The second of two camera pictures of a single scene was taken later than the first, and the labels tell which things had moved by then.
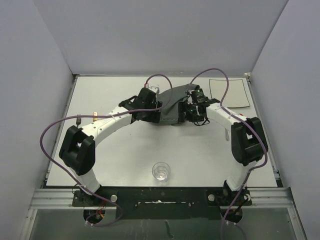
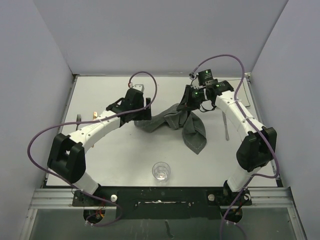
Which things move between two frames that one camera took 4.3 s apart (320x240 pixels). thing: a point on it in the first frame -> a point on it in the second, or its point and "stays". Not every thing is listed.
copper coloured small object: x=95 y=119 stays
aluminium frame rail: x=262 y=199 stays
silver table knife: x=227 y=134 stays
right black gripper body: x=191 y=114 -> x=194 y=96
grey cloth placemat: x=170 y=99 -> x=193 y=133
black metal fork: x=78 y=120 stays
